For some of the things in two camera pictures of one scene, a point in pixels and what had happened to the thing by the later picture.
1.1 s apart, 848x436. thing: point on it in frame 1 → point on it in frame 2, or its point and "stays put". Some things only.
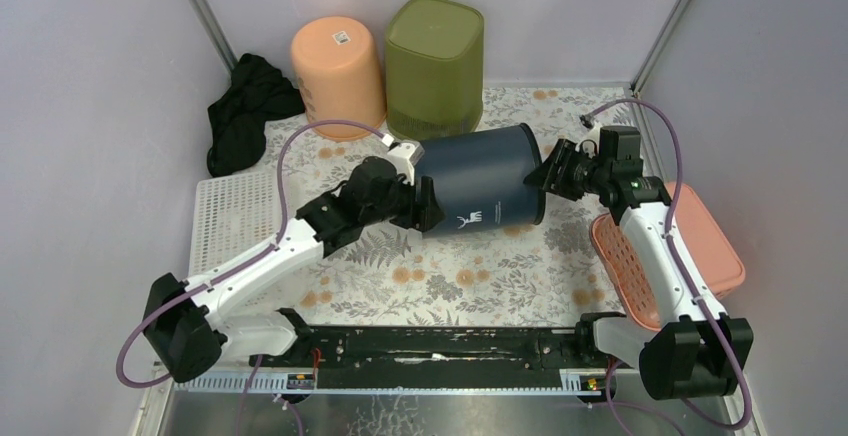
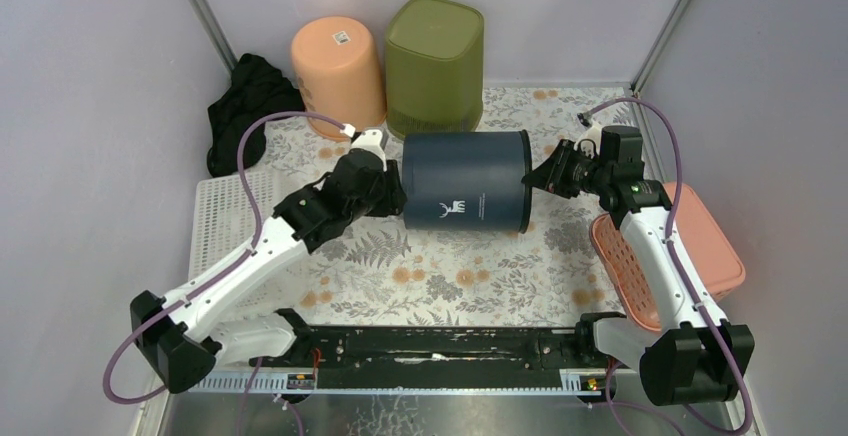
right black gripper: x=545 y=178 stays put
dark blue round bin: x=479 y=180 stays put
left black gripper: x=428 y=205 → x=387 y=191
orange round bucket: x=338 y=67 stays put
